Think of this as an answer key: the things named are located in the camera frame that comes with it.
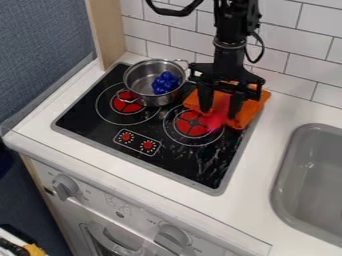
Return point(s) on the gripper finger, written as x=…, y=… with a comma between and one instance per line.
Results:
x=205, y=96
x=236, y=105

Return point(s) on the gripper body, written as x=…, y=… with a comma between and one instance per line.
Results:
x=228, y=73

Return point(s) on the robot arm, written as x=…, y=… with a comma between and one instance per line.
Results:
x=231, y=20

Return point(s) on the orange cloth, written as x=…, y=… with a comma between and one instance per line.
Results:
x=249, y=106

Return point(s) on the blue toy grapes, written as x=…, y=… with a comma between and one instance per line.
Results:
x=165, y=82

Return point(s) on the silver pot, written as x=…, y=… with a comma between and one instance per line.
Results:
x=153, y=81

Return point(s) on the toy stove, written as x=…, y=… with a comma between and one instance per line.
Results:
x=156, y=123

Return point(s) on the toy sink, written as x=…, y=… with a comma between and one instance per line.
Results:
x=309, y=185

